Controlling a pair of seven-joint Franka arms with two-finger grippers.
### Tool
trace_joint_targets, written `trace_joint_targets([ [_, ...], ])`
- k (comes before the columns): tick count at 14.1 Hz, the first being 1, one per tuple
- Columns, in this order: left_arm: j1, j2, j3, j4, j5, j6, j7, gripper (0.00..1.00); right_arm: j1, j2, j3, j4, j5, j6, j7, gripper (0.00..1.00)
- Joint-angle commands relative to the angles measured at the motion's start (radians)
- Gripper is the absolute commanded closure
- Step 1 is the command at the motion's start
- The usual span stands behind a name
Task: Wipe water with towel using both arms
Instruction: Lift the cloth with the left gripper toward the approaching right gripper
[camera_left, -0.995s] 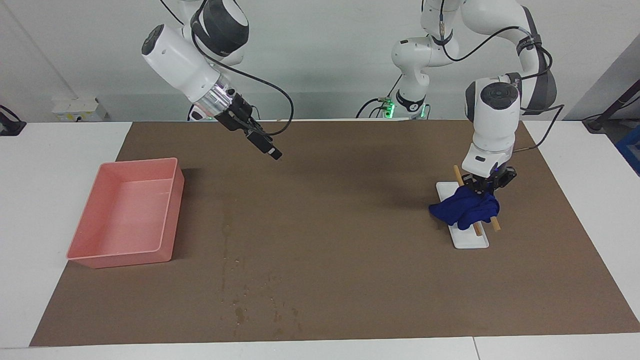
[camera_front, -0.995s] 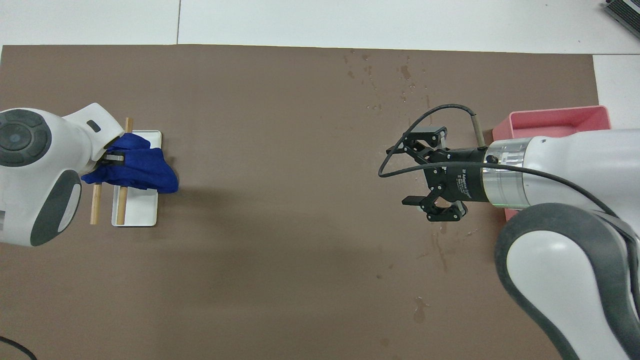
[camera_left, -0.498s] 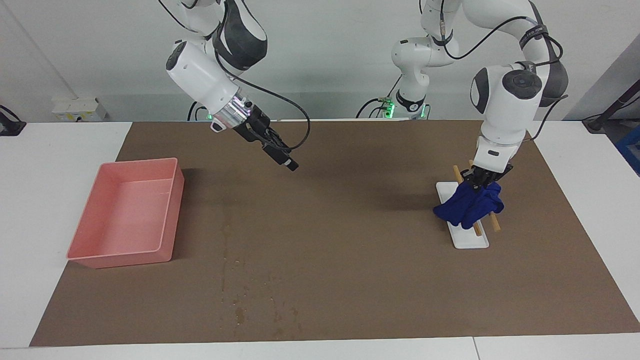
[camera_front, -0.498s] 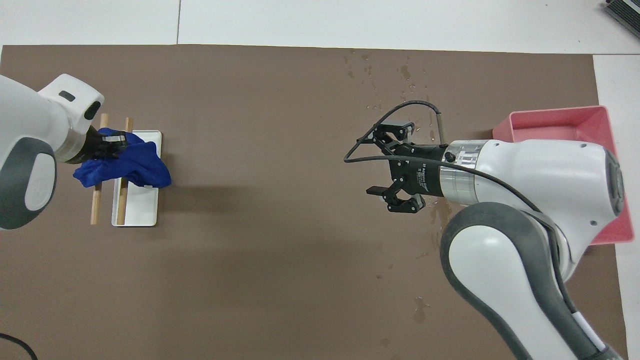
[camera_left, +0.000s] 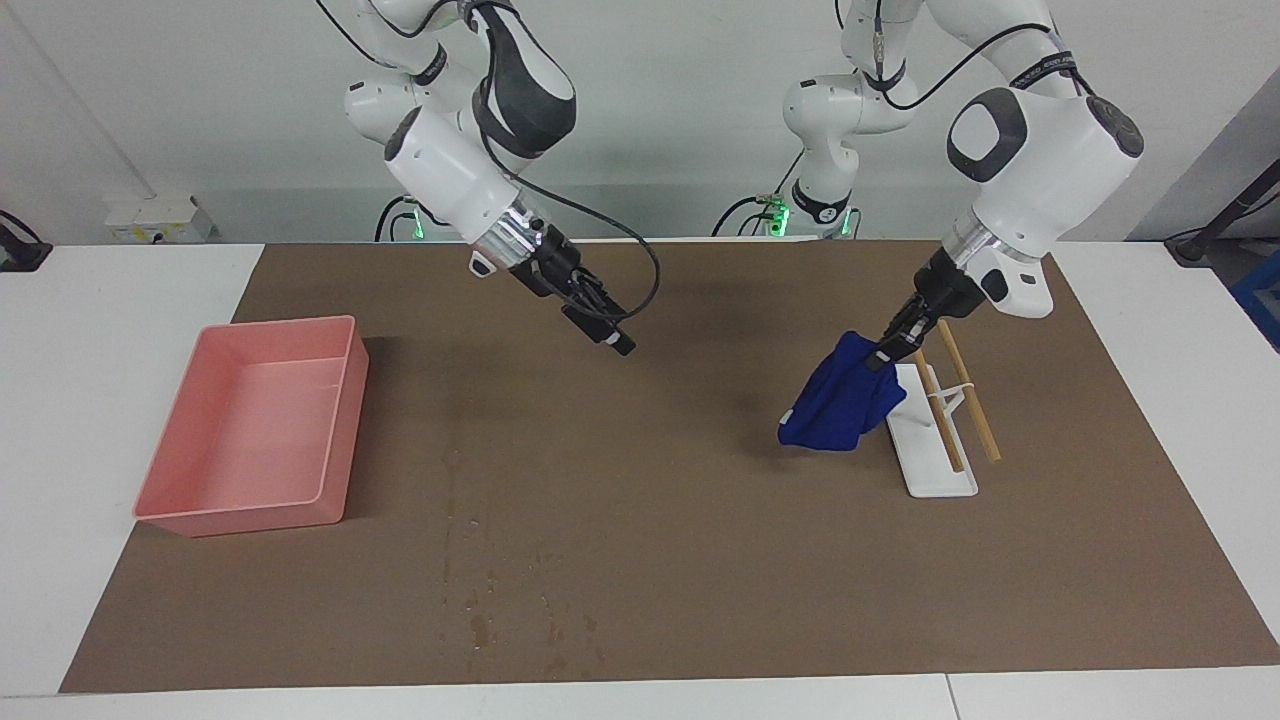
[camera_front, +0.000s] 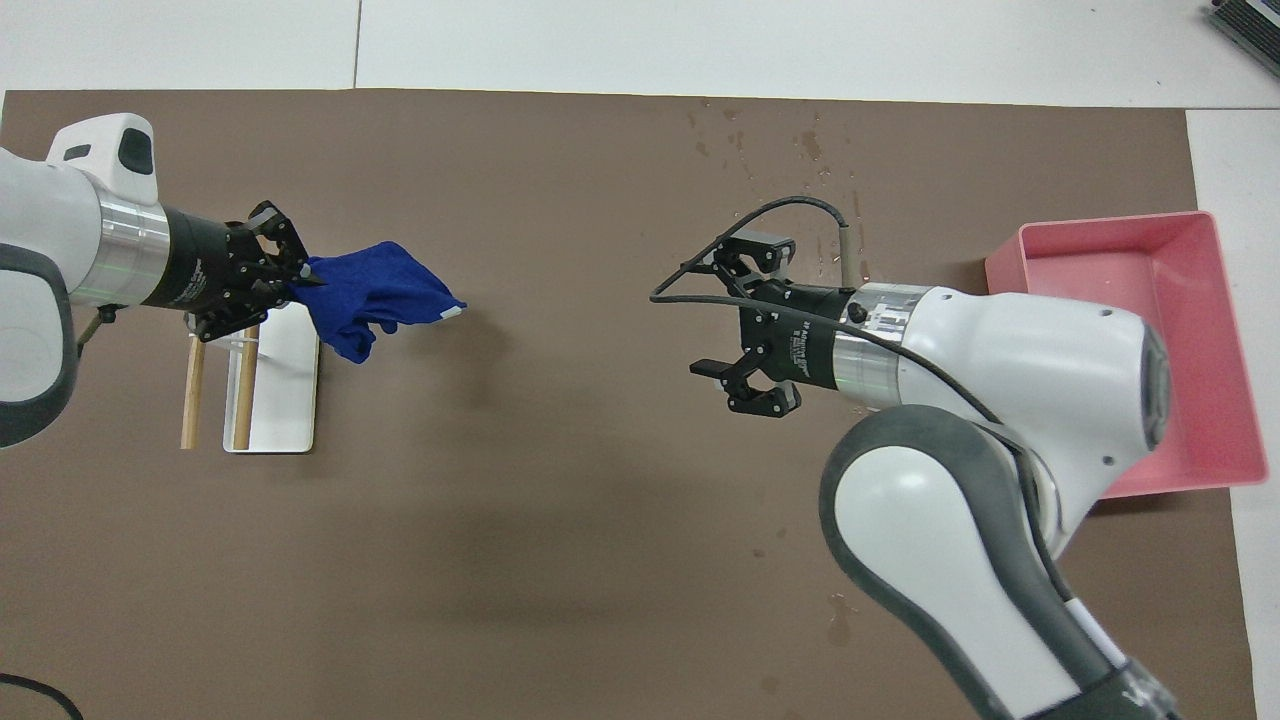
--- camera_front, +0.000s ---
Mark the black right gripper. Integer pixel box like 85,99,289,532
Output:
690,232,851,417

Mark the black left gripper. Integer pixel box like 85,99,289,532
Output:
145,200,326,343

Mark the blue cloth towel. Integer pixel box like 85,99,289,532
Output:
290,240,468,364

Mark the spilled water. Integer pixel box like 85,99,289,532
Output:
685,98,871,286

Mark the short wooden rack rod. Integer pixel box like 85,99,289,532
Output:
232,325,263,450

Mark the long wooden rack rod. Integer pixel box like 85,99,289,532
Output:
180,335,206,450

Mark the brown table mat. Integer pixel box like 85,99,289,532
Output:
0,88,1259,720

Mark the pink plastic bin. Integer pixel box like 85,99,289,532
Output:
985,210,1269,499

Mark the grey ribbed device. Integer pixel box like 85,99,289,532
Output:
1205,0,1280,51

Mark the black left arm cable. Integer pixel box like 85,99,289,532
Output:
0,673,86,720

